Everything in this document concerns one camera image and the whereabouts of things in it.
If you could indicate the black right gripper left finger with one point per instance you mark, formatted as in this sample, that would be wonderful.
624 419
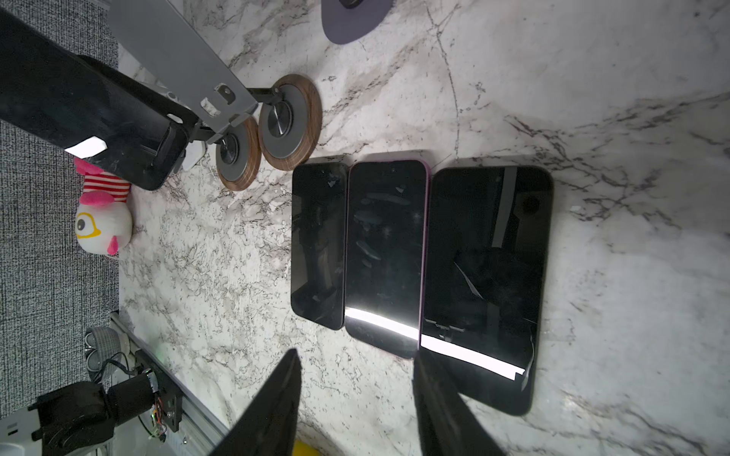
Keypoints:
269 424

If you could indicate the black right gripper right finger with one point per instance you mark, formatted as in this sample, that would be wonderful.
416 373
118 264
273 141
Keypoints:
446 425

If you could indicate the black phone with purple edge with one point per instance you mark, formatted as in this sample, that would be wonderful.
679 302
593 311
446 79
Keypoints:
385 253

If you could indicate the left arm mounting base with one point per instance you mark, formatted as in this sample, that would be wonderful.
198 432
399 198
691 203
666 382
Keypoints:
85 413

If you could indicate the wooden base phone stand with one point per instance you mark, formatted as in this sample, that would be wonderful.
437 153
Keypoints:
237 155

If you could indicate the wooden base grey plate stand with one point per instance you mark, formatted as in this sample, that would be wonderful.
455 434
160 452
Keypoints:
288 114

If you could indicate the black phone on wooden stand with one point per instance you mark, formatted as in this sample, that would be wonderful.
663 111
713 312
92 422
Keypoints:
69 99

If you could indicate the purple round phone stand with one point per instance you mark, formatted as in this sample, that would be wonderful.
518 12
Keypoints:
345 21

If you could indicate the pink striped plush toy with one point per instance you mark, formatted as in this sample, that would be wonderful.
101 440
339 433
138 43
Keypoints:
103 223

